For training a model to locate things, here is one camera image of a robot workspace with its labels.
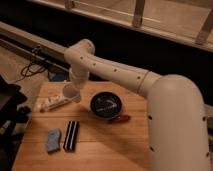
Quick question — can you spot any black cable on floor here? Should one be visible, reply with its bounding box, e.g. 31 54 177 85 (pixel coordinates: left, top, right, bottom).
13 46 54 84

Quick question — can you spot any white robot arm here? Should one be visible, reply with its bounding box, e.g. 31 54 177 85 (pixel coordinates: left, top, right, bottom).
64 39 211 171

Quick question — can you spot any blue object on floor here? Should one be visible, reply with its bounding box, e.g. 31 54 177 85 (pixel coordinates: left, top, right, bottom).
50 74 67 82

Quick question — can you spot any black ceramic bowl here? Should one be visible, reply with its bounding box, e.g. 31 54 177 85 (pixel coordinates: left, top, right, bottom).
90 92 122 119

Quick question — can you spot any red brown small object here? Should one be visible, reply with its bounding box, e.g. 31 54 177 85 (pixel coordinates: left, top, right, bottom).
108 115 131 123

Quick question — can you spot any black equipment at left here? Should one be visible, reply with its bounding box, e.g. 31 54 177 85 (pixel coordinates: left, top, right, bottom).
0 75 27 171

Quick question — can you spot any black white striped block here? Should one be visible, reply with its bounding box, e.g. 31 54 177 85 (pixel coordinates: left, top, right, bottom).
63 121 79 151

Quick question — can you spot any blue sponge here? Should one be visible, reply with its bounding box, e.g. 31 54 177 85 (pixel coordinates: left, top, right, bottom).
45 129 61 153

